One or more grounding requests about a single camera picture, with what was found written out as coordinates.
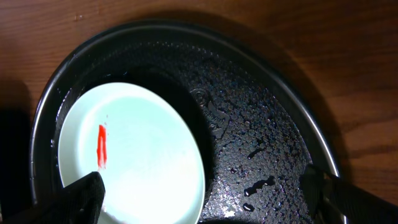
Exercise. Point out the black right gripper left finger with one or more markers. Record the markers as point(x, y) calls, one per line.
point(77, 203)

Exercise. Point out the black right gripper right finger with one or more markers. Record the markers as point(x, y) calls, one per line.
point(329, 198)

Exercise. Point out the light green plate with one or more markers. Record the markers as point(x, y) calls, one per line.
point(147, 156)

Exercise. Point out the round black tray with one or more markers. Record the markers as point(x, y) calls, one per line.
point(255, 134)

